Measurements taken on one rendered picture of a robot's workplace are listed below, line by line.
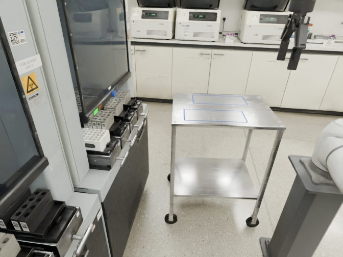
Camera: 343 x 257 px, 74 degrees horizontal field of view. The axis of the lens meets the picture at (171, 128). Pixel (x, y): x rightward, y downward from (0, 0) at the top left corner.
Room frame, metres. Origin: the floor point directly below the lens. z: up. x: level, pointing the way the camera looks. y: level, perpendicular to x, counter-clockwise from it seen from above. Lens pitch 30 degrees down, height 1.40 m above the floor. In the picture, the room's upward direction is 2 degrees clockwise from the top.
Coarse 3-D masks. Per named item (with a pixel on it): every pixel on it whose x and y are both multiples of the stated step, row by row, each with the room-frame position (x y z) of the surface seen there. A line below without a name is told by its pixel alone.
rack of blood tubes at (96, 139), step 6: (84, 132) 0.87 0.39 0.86; (90, 132) 0.88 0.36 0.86; (96, 132) 0.87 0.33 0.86; (102, 132) 0.87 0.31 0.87; (108, 132) 0.88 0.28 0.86; (84, 138) 0.82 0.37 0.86; (90, 138) 0.82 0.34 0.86; (96, 138) 0.82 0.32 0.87; (102, 138) 0.82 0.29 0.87; (108, 138) 0.87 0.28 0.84; (90, 144) 0.85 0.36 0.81; (96, 144) 0.79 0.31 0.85; (102, 144) 0.80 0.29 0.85; (96, 150) 0.80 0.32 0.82; (102, 150) 0.80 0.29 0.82
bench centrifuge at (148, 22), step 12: (144, 0) 3.60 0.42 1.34; (156, 0) 3.56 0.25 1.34; (168, 0) 3.52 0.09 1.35; (132, 12) 3.24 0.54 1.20; (144, 12) 3.21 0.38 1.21; (156, 12) 3.19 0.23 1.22; (168, 12) 3.17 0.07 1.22; (132, 24) 3.19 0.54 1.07; (144, 24) 3.16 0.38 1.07; (156, 24) 3.14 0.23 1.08; (168, 24) 3.12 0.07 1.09; (132, 36) 3.19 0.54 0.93; (144, 36) 3.17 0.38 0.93; (156, 36) 3.14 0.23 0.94; (168, 36) 3.12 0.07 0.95
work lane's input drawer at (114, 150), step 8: (112, 144) 0.85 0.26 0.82; (88, 152) 0.79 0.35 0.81; (96, 152) 0.79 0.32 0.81; (104, 152) 0.79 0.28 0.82; (112, 152) 0.80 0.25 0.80; (128, 152) 0.88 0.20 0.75; (88, 160) 0.78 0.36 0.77; (96, 160) 0.78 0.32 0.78; (104, 160) 0.77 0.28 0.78; (112, 160) 0.79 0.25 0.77
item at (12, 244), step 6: (6, 234) 0.35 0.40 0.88; (12, 234) 0.35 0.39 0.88; (6, 240) 0.34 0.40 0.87; (12, 240) 0.34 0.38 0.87; (0, 246) 0.32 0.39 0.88; (6, 246) 0.32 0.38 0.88; (12, 246) 0.34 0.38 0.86; (18, 246) 0.35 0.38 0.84; (0, 252) 0.31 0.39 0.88; (6, 252) 0.32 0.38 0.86; (12, 252) 0.33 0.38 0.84; (18, 252) 0.34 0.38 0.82
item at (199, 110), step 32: (192, 96) 1.43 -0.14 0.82; (224, 96) 1.45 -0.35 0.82; (256, 96) 1.46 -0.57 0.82; (256, 128) 1.05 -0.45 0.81; (192, 160) 1.44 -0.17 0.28; (224, 160) 1.45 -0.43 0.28; (192, 192) 1.10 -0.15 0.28; (224, 192) 1.10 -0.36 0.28; (256, 192) 1.11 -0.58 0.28; (256, 224) 1.05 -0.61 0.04
